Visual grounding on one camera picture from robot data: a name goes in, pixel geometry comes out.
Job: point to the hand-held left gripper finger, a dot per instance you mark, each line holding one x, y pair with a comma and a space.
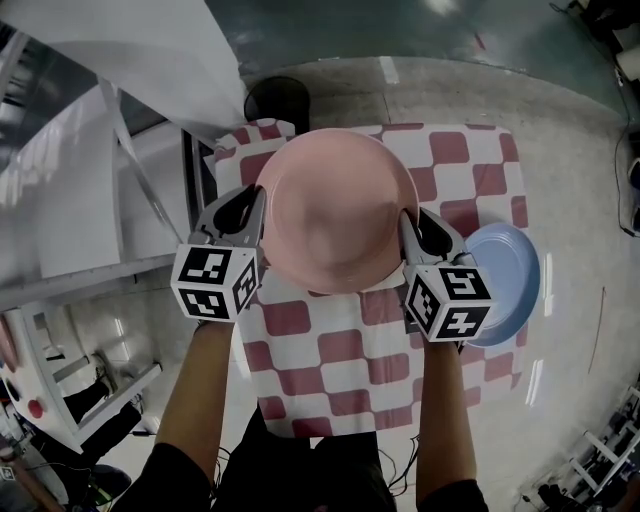
230, 215
257, 220

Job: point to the white paper roll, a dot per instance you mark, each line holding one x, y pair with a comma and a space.
629, 62

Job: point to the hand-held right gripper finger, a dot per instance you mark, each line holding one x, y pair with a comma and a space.
440, 235
411, 240

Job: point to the pink big plate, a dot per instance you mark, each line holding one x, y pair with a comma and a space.
335, 200

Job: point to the person's left forearm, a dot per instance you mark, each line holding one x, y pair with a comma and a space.
200, 380

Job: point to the person's black shirt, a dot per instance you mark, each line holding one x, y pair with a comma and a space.
300, 475

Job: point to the red white checkered tablecloth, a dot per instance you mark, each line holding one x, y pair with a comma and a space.
350, 350

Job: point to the blue big plate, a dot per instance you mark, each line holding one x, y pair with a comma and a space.
515, 270

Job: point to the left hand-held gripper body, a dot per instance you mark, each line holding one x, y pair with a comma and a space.
205, 265

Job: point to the white metal shelving rack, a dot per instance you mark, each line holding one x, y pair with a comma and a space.
90, 272

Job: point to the person's right forearm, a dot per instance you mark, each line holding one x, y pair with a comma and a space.
445, 410

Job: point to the red round knob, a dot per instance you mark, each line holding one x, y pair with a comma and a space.
36, 408

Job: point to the white square pillar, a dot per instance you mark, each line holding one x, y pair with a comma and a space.
150, 50

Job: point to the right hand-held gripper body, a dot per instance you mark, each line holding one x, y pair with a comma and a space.
450, 305

